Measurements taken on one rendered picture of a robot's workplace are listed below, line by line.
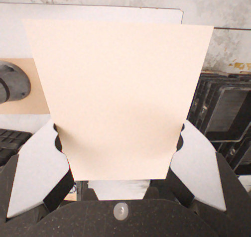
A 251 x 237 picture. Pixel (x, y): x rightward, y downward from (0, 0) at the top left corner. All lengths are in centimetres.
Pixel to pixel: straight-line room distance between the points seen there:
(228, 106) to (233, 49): 68
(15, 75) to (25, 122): 27
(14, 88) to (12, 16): 24
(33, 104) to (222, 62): 156
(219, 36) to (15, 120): 162
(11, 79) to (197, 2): 133
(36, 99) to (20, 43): 21
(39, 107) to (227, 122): 121
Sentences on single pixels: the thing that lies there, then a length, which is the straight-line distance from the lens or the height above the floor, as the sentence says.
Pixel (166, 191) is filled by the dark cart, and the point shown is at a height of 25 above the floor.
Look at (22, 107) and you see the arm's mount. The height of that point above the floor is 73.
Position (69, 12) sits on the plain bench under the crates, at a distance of 55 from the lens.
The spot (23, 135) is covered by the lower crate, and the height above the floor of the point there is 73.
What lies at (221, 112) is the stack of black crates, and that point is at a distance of 109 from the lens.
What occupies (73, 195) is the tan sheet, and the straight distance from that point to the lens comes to 89.
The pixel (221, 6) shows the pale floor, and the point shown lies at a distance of 149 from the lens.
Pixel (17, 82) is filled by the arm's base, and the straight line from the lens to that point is 58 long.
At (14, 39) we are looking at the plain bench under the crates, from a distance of 64.
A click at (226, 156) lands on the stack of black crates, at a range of 148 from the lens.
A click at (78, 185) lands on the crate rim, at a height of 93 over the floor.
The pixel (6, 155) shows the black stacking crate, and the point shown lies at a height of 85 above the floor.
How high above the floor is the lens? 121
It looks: 62 degrees down
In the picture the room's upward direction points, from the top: 176 degrees clockwise
